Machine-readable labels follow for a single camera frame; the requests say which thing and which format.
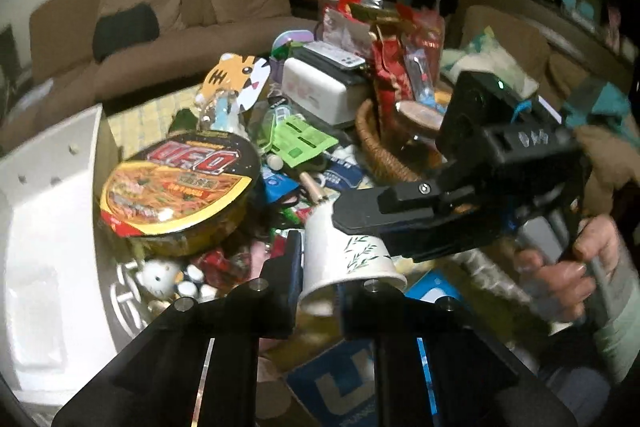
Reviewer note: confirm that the white cat figurine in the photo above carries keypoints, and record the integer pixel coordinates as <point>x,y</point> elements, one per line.
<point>157,279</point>

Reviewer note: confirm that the brown armchair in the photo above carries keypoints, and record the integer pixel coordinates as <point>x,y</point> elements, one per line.
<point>520,37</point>

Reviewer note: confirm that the wooden lid jar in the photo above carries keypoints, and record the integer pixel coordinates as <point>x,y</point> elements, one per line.
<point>417,114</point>

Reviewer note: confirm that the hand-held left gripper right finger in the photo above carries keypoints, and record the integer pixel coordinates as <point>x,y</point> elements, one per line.
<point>357,314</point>

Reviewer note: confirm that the white green plush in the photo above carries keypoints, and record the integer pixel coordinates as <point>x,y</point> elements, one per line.
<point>490,57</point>

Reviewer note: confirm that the blue white packet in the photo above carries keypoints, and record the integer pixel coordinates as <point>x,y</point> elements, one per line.
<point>342,174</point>

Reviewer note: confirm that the tiger-shaped card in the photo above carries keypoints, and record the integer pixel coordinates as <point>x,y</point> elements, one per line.
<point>240,72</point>

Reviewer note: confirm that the brown sofa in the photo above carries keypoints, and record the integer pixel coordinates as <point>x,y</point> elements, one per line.
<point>225,37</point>

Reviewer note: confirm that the person's right hand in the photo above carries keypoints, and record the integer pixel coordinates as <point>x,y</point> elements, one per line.
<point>560,292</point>

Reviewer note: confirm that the instant noodle bowl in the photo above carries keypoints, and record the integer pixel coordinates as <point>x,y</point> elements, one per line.
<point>175,187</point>

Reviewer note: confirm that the grey pebble pattern mat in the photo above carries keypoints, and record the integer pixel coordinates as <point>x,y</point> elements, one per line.
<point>487,272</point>

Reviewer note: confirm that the leaf print paper cup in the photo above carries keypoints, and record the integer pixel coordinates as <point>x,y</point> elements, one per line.
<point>340,267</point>

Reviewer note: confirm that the white remote control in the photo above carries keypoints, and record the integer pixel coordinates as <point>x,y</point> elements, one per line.
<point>335,55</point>

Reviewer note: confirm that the white cardboard box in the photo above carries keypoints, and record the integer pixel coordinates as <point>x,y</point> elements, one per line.
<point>40,217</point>

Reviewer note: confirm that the purple round tin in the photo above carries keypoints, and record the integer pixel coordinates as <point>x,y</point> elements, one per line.
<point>292,41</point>

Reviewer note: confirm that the black cushion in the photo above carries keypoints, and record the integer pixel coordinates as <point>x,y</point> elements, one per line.
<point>125,29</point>

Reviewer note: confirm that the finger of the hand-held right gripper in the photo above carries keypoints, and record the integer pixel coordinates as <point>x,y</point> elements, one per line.
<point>440,237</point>
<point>390,207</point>

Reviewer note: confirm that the teal cloth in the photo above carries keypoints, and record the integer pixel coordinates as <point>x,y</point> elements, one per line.
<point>610,102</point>

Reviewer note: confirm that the clear packet blue contents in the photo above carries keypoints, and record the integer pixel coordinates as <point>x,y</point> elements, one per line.
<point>220,112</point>

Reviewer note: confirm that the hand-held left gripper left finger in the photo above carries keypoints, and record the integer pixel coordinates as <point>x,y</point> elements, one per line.
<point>287,277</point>

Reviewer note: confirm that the person's right forearm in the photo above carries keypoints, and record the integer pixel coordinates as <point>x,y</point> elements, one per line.
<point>620,332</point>

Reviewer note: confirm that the large blue printed box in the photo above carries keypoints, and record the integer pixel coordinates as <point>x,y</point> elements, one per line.
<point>330,387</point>

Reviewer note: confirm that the white rectangular case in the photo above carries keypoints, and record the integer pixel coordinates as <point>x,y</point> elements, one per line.
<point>320,92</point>

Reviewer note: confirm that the wicker basket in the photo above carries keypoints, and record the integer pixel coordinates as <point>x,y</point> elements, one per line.
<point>372,147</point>

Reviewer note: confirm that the red white snack bag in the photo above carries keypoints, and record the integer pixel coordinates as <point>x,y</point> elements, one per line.
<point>345,27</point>

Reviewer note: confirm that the green card packet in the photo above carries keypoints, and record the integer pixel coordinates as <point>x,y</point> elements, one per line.
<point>300,139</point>

